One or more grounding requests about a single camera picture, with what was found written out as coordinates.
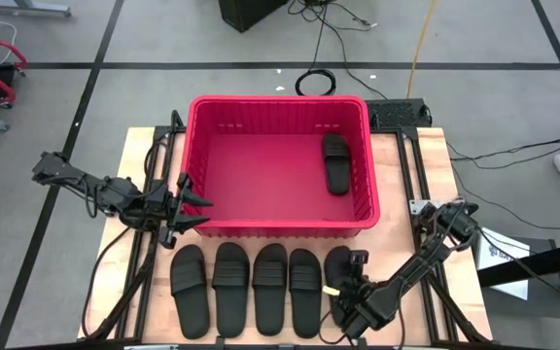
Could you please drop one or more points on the black rubber slide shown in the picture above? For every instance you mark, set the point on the black rubber slide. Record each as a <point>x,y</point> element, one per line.
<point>337,180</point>
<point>190,311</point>
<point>269,311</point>
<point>333,265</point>
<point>305,316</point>
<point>230,311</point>

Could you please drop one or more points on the black perforated box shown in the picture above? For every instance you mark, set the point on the black perforated box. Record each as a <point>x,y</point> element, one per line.
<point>396,114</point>

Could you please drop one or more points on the black floor cabinet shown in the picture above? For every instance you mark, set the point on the black floor cabinet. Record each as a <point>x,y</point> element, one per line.
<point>246,12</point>

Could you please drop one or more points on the white printed box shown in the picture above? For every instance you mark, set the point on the white printed box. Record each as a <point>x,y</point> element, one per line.
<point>503,250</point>

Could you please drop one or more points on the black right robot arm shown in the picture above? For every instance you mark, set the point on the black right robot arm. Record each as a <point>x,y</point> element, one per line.
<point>416,267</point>

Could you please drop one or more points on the red plastic bin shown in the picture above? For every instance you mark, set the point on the red plastic bin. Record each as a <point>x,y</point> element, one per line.
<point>270,185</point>

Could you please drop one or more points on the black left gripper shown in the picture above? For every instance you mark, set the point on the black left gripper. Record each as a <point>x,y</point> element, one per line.
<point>163,204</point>

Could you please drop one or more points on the black aluminium frame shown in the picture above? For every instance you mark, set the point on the black aluminium frame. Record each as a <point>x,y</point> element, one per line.
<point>163,131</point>
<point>408,133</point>

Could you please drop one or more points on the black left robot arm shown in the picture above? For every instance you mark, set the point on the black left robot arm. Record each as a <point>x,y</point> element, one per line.
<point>56,171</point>

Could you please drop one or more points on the black desk frame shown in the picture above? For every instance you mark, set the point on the black desk frame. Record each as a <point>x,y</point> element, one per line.
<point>552,257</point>

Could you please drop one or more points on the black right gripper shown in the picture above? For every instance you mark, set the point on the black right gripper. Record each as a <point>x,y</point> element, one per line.
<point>370,306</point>

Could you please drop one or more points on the black table clamp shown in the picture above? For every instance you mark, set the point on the black table clamp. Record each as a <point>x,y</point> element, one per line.
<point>362,342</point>
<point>220,341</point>

